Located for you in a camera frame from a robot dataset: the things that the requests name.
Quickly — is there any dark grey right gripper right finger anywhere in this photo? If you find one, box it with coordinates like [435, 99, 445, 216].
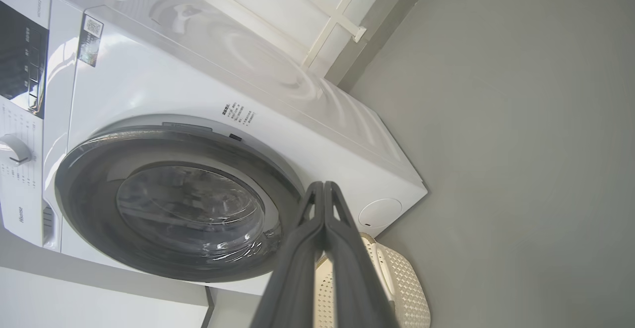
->
[323, 181, 400, 328]

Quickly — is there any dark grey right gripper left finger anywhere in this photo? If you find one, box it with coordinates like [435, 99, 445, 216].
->
[250, 181, 326, 328]

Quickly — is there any round glass washer door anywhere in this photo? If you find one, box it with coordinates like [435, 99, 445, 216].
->
[55, 126, 304, 284]

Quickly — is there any white front-load washing machine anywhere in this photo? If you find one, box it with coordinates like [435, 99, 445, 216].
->
[0, 0, 428, 296]

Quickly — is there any white washing machine dial knob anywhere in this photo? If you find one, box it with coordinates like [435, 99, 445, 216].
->
[0, 134, 33, 166]

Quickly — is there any cream perforated laundry basket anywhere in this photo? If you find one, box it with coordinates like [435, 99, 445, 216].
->
[313, 232, 431, 328]

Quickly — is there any round white filter cover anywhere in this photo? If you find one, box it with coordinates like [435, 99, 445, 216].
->
[358, 198, 403, 229]

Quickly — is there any dark QR code sticker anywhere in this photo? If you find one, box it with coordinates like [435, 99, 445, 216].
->
[78, 14, 104, 67]

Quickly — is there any white metal rack frame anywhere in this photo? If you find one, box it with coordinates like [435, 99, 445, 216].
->
[184, 0, 370, 70]

